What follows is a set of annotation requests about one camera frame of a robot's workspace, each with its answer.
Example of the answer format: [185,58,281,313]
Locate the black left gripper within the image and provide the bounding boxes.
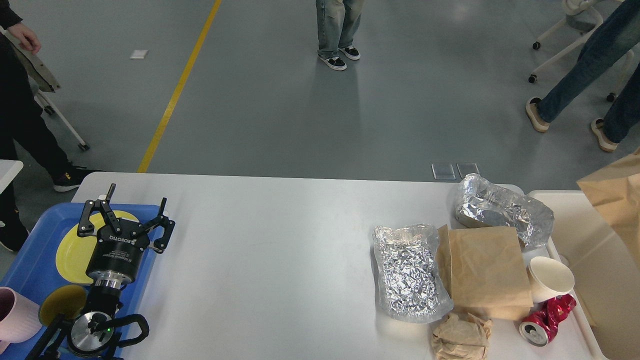
[76,183,176,290]

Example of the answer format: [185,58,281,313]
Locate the yellow round plate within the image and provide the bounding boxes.
[55,210,138,285]

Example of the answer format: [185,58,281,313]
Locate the dark green mug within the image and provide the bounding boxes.
[38,284,89,327]

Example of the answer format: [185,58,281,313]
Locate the white paper cup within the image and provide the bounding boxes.
[527,256,575,303]

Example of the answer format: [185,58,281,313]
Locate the large brown paper bag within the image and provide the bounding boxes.
[577,148,640,267]

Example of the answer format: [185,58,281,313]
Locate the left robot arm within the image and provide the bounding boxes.
[26,184,175,360]

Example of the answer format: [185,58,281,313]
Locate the blue plastic tray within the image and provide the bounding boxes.
[0,202,159,360]

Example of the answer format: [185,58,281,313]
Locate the pink mug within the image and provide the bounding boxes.
[0,286,42,354]

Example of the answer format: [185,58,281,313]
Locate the grey chair left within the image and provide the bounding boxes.
[0,30,90,152]

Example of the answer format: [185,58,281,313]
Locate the person in grey jeans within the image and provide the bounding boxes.
[315,0,365,71]

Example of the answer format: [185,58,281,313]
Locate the floor outlet cover plates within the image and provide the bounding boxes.
[430,162,480,181]

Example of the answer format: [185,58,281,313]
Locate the crumpled brown paper ball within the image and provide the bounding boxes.
[430,312,494,360]

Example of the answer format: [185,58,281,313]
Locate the crumpled foil container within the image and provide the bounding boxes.
[454,173,554,251]

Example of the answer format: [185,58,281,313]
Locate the crushed red can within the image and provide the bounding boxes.
[518,294,578,347]

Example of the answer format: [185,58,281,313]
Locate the beige plastic bin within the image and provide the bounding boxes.
[529,190,640,360]

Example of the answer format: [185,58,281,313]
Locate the white office chair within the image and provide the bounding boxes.
[527,0,604,84]

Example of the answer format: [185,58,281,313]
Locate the person in blue jeans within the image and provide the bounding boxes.
[525,0,640,152]

